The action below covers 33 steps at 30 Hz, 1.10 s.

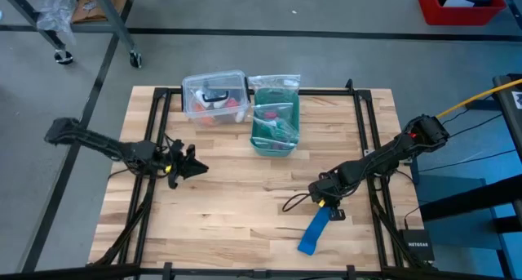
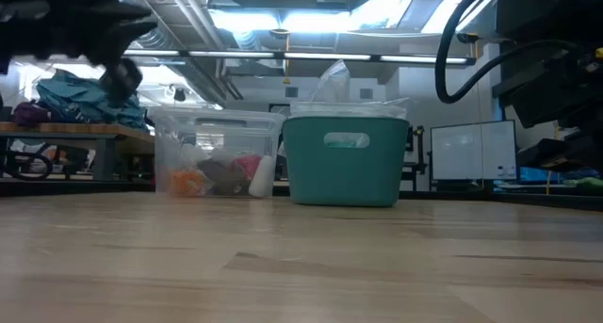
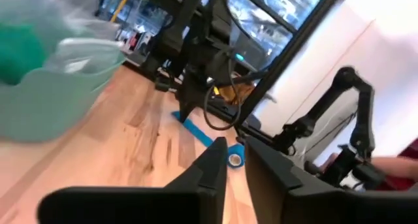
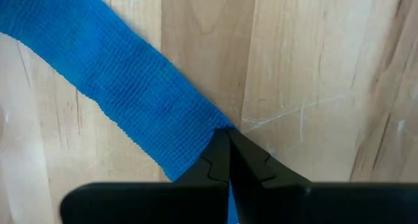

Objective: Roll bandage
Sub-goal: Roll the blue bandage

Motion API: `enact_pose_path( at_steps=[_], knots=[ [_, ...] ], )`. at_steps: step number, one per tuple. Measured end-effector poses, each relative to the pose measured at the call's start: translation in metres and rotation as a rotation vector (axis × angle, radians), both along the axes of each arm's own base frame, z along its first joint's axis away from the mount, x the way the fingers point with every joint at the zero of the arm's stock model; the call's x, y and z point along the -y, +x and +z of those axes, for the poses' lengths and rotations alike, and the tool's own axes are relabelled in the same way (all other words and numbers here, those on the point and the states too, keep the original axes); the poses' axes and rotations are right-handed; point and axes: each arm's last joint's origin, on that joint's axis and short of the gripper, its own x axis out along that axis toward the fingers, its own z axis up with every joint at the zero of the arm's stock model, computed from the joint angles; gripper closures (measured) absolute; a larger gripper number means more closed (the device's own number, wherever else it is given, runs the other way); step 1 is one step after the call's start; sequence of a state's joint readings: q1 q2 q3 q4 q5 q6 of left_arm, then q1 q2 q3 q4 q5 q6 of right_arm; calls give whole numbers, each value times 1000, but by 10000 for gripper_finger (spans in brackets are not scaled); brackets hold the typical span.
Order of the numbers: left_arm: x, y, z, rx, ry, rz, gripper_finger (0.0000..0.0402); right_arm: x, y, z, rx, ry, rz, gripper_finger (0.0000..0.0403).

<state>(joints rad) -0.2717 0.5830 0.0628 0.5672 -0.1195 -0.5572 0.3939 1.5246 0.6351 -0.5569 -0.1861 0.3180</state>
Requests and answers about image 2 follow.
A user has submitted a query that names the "teal cloth pile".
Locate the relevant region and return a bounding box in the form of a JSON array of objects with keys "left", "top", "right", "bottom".
[{"left": 35, "top": 71, "right": 150, "bottom": 131}]

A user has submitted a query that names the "dark brown item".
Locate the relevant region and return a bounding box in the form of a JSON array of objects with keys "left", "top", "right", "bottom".
[{"left": 196, "top": 157, "right": 252, "bottom": 197}]

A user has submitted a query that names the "clear plastic zip bag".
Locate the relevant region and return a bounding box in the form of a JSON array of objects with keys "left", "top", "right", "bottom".
[{"left": 308, "top": 58, "right": 352, "bottom": 103}]

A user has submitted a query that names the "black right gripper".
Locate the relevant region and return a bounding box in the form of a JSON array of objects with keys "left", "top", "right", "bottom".
[{"left": 511, "top": 42, "right": 603, "bottom": 172}]

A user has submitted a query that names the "black aluminium table frame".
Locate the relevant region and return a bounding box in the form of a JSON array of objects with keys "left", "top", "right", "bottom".
[{"left": 0, "top": 177, "right": 603, "bottom": 212}]

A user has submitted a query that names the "black metal stand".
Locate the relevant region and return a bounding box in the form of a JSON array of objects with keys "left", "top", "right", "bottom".
[{"left": 399, "top": 124, "right": 428, "bottom": 192}]

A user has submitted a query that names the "metal leg workbench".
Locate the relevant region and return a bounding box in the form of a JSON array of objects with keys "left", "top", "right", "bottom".
[{"left": 0, "top": 120, "right": 156, "bottom": 183}]

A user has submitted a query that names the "yellow hanging cord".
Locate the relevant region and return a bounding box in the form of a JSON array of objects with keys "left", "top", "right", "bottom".
[{"left": 282, "top": 30, "right": 291, "bottom": 87}]

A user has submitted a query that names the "purple bag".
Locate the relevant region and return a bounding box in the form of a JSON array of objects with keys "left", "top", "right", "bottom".
[{"left": 12, "top": 100, "right": 52, "bottom": 128}]

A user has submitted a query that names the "blue plastic crate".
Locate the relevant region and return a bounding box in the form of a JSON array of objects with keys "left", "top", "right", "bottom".
[{"left": 519, "top": 165, "right": 603, "bottom": 186}]

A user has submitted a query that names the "white screen monitor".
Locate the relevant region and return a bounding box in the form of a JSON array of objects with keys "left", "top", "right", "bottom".
[{"left": 429, "top": 119, "right": 518, "bottom": 182}]

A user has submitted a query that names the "pink red item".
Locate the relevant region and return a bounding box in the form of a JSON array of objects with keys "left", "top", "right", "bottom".
[{"left": 229, "top": 153, "right": 264, "bottom": 183}]

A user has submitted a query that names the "teal plastic bin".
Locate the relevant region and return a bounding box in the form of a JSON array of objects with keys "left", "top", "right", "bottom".
[{"left": 282, "top": 116, "right": 410, "bottom": 207}]

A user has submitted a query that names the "clear bag with items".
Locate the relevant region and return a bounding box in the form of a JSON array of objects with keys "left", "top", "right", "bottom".
[{"left": 289, "top": 98, "right": 409, "bottom": 121}]

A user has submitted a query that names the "clear plastic storage box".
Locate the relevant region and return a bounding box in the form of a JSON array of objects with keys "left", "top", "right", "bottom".
[{"left": 148, "top": 105, "right": 287, "bottom": 200}]

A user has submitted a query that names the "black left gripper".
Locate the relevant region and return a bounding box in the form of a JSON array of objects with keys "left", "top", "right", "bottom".
[{"left": 41, "top": 0, "right": 157, "bottom": 106}]

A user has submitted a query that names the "white cylinder roll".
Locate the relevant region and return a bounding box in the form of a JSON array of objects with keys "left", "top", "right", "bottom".
[{"left": 248, "top": 154, "right": 276, "bottom": 199}]

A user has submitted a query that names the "orange item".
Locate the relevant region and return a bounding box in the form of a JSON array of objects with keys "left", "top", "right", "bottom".
[{"left": 168, "top": 168, "right": 212, "bottom": 197}]

